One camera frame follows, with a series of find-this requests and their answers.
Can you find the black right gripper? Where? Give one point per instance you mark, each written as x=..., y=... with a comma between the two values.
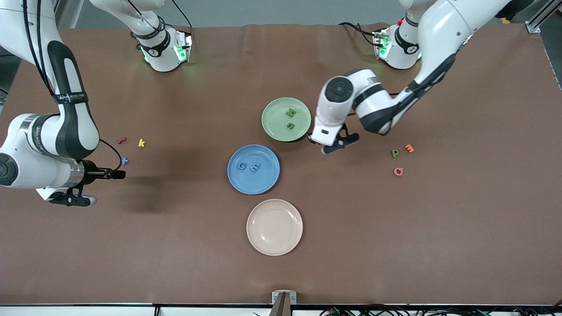
x=93, y=170

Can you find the green foam letter N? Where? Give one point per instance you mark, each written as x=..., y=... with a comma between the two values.
x=290, y=113

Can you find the blue foam letter E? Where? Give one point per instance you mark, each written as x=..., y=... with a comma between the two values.
x=256, y=167

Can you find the blue foam letter G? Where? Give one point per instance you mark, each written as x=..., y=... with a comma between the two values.
x=238, y=166

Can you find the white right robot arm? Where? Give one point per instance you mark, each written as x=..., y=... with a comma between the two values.
x=17, y=30

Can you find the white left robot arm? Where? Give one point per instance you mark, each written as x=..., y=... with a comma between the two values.
x=443, y=35

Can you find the green plate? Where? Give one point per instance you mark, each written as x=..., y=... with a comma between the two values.
x=276, y=127

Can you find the blue plate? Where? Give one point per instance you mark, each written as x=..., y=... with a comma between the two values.
x=253, y=184

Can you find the beige plate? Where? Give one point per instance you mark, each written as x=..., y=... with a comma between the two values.
x=274, y=227

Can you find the brown table mat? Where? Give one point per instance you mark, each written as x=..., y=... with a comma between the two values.
x=175, y=245

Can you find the orange foam letter E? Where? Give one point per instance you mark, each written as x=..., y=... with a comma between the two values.
x=409, y=148

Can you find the white table edge rail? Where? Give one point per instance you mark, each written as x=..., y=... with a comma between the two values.
x=88, y=311

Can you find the aluminium frame profile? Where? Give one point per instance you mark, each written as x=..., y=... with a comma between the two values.
x=533, y=27
x=66, y=13

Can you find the silver camera mount bracket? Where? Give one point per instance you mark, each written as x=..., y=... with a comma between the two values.
x=283, y=307

